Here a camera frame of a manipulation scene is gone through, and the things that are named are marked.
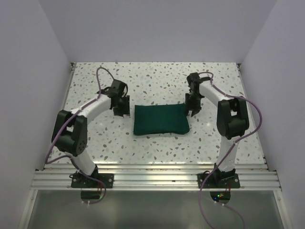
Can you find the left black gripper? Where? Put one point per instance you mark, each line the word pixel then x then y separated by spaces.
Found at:
pixel 125 110

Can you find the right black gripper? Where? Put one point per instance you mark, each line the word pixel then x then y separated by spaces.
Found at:
pixel 195 109

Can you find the green surgical cloth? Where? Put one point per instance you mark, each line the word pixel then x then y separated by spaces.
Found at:
pixel 160 119

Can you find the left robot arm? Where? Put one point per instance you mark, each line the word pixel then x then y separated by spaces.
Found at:
pixel 70 134

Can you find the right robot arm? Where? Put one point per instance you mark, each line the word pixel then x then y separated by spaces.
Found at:
pixel 232 121

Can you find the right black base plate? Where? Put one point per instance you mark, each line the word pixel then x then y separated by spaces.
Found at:
pixel 218 179

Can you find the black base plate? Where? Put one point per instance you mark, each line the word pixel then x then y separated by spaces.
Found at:
pixel 218 179
pixel 95 180

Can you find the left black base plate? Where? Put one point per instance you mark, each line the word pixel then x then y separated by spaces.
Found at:
pixel 95 180

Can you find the aluminium rail frame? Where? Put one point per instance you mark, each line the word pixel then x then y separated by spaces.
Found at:
pixel 153 162

